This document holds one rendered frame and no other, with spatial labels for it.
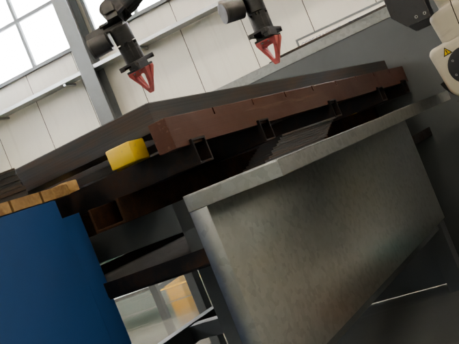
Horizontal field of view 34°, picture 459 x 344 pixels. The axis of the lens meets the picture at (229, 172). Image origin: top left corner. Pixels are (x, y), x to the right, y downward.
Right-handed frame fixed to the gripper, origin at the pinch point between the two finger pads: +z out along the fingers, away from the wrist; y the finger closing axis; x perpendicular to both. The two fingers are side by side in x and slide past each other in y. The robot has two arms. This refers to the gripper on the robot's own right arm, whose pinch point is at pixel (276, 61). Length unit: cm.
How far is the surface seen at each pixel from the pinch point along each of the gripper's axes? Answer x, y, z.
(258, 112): 10.2, 43.9, 14.9
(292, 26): -333, -876, -160
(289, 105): 10.3, 26.4, 15.1
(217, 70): -470, -855, -148
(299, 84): 6.0, 5.5, 9.5
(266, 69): -41, -81, -10
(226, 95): 5.8, 46.9, 8.9
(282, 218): 14, 60, 38
